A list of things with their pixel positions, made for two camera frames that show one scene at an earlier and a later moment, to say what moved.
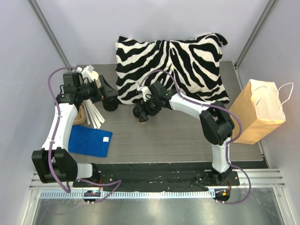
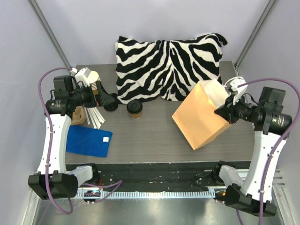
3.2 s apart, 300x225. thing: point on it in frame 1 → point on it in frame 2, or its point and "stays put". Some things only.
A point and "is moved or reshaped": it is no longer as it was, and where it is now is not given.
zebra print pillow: x=191 y=67 stays put
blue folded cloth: x=89 y=141 stays put
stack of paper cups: x=94 y=75 stays put
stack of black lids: x=110 y=104 stays put
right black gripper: x=145 y=110 → x=230 y=111
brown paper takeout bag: x=260 y=106 is moved or reshaped
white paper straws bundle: x=93 y=114 stays put
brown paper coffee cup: x=138 y=120 is moved or reshaped
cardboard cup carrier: x=81 y=118 stays put
